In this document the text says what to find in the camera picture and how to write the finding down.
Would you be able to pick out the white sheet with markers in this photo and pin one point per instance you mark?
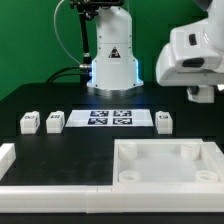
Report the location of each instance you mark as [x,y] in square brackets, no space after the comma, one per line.
[110,118]

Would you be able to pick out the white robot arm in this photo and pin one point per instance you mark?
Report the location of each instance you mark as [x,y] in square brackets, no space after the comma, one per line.
[115,69]

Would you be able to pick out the white square tabletop part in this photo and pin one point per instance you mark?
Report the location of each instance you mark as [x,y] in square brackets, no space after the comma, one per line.
[167,161]

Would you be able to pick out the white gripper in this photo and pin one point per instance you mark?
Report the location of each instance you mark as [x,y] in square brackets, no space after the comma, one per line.
[203,94]

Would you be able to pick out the white obstacle fence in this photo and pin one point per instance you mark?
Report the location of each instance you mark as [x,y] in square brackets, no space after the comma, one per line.
[114,198]

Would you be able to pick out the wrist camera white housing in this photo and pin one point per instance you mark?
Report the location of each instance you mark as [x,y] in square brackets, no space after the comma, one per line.
[189,59]

